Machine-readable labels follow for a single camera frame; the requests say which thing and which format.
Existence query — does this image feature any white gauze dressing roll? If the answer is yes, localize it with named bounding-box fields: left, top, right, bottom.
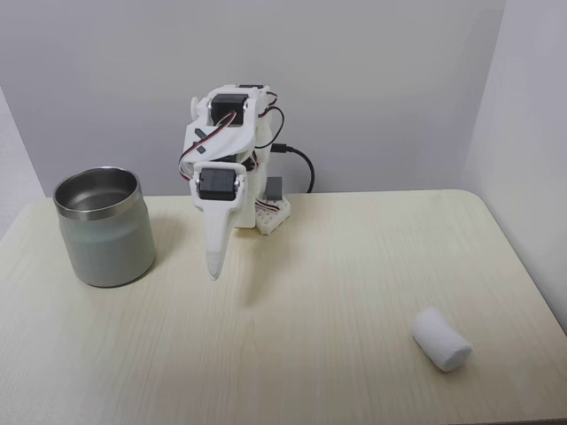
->
left=409, top=306, right=474, bottom=374

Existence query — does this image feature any black power cable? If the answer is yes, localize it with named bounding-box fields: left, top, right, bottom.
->
left=271, top=142, right=316, bottom=195

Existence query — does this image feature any stainless steel grey cup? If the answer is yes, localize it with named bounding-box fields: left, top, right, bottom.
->
left=52, top=166, right=158, bottom=289

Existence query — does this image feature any grey clamp block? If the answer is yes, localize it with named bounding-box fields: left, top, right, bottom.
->
left=265, top=176, right=285, bottom=201

